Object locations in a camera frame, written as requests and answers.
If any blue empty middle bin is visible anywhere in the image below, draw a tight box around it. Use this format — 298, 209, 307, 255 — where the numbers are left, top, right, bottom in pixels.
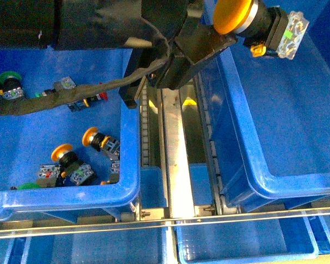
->
200, 1, 330, 212

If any white roller strip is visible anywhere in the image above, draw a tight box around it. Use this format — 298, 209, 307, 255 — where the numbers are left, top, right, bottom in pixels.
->
140, 78, 150, 167

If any black cable bundle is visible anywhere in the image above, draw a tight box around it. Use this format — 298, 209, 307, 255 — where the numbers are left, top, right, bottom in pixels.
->
0, 16, 172, 116

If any metal rack frame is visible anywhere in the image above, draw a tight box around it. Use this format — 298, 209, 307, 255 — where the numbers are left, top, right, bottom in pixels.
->
0, 74, 330, 264

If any blue lower bin far left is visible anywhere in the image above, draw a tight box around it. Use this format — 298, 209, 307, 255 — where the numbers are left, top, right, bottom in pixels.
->
0, 238, 16, 263

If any yellow button front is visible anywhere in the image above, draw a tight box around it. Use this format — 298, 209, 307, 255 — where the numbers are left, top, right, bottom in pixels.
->
51, 144, 97, 186

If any blue source bin with buttons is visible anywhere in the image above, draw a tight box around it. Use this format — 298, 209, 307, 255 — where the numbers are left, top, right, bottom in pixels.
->
0, 48, 140, 221

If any yellow mushroom push button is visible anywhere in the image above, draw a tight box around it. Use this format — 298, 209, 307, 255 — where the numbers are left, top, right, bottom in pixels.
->
213, 0, 310, 60

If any blue lower bin far right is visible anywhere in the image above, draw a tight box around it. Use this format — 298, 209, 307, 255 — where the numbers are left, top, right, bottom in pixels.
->
308, 215, 330, 255

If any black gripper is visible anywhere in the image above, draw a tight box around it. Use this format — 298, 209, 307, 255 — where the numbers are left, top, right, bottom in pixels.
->
119, 16, 238, 109

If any yellow button right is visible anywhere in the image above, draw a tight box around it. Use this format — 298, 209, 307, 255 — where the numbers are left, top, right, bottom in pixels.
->
82, 127, 120, 161

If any green button centre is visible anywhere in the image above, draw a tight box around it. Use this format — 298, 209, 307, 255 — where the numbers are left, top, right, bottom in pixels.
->
35, 76, 76, 97

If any red button side lying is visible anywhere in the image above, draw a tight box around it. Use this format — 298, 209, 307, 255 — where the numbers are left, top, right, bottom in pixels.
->
67, 92, 108, 112

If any green button front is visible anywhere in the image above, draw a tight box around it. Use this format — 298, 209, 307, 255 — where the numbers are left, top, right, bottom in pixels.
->
10, 183, 41, 190

